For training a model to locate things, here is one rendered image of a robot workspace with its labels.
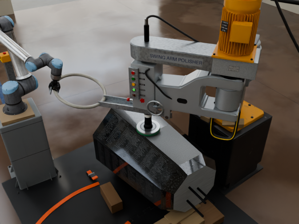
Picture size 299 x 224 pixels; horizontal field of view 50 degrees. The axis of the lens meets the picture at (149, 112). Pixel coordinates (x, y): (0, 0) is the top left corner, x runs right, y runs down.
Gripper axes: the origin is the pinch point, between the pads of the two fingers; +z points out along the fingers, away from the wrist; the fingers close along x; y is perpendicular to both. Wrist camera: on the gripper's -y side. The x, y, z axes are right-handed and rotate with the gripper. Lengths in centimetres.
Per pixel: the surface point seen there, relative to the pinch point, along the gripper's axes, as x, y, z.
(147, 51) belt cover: 61, 35, -80
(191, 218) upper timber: 129, 100, 45
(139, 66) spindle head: 59, 33, -65
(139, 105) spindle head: 68, 38, -29
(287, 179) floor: 254, 58, 38
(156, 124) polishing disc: 92, 34, -5
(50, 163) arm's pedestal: 6, 9, 93
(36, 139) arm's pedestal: -11, 6, 58
